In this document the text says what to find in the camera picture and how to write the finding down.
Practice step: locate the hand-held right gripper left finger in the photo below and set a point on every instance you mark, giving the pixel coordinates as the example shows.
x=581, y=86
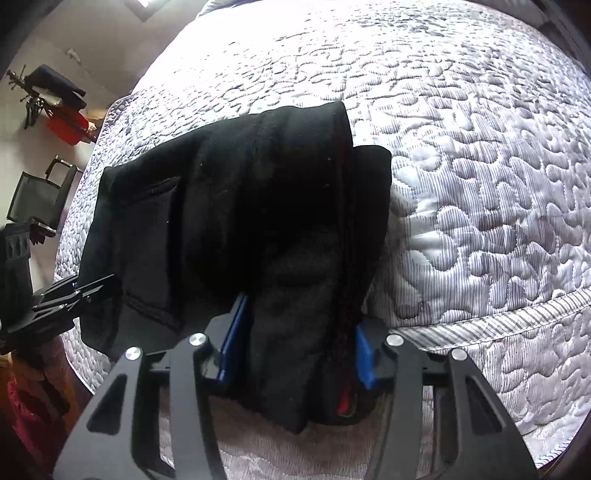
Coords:
x=233, y=341

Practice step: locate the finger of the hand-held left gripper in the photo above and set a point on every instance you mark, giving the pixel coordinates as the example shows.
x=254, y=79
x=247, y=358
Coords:
x=92, y=282
x=51, y=314

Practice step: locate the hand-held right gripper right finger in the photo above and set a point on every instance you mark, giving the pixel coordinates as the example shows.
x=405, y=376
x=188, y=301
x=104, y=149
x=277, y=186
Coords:
x=367, y=360

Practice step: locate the black pants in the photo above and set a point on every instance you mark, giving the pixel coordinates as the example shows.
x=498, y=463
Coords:
x=254, y=184

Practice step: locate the black mesh chair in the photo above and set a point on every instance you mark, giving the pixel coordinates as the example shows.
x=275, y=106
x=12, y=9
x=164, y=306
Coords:
x=37, y=198

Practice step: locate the red cloth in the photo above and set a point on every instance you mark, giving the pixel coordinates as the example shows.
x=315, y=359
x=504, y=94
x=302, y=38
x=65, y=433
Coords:
x=27, y=415

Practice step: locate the red bag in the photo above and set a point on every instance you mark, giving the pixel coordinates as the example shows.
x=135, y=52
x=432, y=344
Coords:
x=67, y=127

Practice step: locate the wooden coat rack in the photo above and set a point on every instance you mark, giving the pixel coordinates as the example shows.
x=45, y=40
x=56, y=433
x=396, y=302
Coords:
x=34, y=110

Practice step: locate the dark hanging garment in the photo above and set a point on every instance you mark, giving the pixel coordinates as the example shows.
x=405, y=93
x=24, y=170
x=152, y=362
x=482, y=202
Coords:
x=55, y=81

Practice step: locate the grey quilted bedspread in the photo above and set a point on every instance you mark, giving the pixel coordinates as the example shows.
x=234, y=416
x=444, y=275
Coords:
x=461, y=138

